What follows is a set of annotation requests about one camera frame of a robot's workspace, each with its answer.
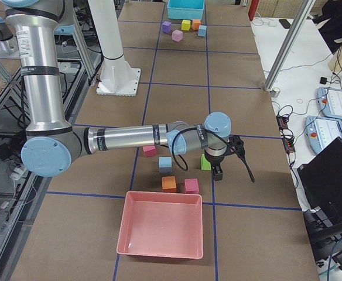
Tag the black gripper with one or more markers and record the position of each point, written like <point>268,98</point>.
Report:
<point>215,163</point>

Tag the light blue block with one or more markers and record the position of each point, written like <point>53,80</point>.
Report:
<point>202,31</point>
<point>165,164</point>

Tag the green block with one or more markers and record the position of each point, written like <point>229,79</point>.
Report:
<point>204,163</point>

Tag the right pink block near tray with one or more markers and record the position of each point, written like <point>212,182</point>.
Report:
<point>191,186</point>

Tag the right orange block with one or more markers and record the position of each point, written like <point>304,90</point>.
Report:
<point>169,184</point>

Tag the orange block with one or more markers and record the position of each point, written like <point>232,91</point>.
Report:
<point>169,184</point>
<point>196,24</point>

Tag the right pink block far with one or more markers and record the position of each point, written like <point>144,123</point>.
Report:
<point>149,151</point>

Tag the pink plastic tray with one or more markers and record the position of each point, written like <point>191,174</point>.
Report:
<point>168,225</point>

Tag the lower teach pendant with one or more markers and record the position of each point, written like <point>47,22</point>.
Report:
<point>321,131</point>

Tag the teach pendant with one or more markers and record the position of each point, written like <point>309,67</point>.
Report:
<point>321,131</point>
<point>330,101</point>

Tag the upper teach pendant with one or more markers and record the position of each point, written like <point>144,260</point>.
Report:
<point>330,101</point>

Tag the light pink block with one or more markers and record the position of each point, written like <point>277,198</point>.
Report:
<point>177,35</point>

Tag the left orange block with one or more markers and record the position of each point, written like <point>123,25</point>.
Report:
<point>196,24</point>

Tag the yellow block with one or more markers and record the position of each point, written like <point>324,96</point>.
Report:
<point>185,25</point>

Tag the left purple block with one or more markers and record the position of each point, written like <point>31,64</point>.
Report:
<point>166,26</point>

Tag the black phone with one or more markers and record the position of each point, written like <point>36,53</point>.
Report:
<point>285,23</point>

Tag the blue plastic bin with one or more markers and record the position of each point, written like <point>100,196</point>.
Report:
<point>185,9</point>

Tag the aluminium frame post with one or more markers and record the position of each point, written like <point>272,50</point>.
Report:
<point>286,46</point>

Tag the white camera post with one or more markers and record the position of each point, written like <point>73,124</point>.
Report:
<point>117,77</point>

